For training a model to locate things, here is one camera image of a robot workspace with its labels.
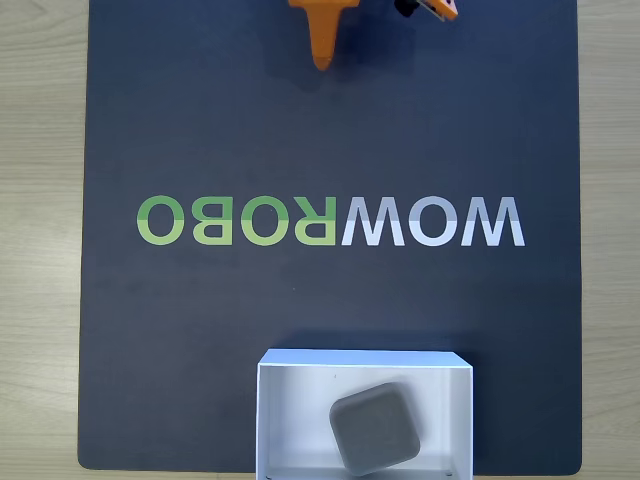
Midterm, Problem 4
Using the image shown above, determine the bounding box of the dark mat with WOWROBO print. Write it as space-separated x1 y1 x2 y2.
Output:
77 0 584 474

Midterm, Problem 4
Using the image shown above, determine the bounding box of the white cardboard box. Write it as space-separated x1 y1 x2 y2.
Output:
254 348 475 480

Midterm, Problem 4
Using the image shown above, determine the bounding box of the orange-framed gripper camera module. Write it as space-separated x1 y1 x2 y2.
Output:
393 0 460 22

